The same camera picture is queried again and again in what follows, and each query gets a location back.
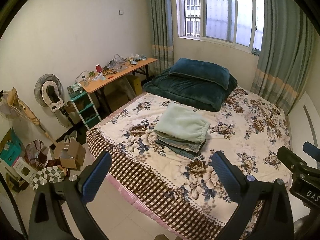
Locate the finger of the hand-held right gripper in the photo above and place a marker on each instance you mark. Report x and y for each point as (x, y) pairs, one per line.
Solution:
(290, 157)
(312, 148)

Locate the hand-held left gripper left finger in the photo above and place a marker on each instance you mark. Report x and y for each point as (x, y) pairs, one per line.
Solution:
(96, 177)

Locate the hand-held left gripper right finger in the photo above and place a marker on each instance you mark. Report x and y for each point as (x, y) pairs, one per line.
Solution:
(225, 177)

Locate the light green fleece pants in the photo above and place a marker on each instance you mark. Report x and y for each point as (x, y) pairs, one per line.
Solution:
(180, 122)

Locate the white bed headboard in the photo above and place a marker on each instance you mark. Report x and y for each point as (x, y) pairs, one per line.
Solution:
(297, 125)

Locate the open brown cardboard box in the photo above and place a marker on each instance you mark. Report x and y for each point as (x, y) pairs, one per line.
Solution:
(72, 155)

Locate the pink bed mattress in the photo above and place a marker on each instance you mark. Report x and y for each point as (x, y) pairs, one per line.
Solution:
(130, 197)

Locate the green white checkered bag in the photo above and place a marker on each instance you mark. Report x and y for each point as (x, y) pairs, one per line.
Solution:
(50, 176)

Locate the white shoe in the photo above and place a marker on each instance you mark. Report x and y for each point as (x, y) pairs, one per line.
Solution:
(73, 135)
(66, 139)

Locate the floral checkered bed blanket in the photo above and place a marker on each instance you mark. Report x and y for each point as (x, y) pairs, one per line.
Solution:
(237, 120)

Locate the folded blue jeans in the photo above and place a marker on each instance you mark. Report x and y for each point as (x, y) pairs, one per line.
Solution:
(175, 140)

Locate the green plastic shelf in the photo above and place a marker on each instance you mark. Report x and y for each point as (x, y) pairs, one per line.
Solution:
(86, 110)

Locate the white carton box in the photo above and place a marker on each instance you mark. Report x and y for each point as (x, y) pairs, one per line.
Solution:
(23, 171)

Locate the white padded seat cover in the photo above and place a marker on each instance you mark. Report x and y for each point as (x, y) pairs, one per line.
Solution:
(56, 101)

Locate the green striped curtain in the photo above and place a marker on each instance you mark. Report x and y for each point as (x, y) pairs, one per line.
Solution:
(160, 30)
(282, 67)

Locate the teal cardboard box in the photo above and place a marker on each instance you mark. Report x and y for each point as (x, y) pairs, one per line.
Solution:
(11, 150)

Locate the dark teal quilt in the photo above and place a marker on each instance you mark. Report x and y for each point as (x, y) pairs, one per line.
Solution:
(185, 92)

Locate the clear glass jar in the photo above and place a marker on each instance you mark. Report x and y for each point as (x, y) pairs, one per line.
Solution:
(86, 81)

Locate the yellow cardboard box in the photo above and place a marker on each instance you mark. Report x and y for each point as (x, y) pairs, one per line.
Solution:
(136, 85)

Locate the wooden folding desk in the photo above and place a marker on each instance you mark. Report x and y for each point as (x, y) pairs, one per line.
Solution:
(117, 76)

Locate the black standing fan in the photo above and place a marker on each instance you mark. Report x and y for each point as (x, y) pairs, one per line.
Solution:
(40, 87)

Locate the dark teal pillow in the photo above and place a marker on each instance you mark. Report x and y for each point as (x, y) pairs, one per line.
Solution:
(200, 71)

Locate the red paper cup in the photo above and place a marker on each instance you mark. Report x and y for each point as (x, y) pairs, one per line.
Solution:
(98, 68)

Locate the small windowsill object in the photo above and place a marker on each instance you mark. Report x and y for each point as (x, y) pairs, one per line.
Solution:
(255, 51)

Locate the white framed window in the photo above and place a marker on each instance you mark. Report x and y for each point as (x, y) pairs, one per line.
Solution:
(217, 12)

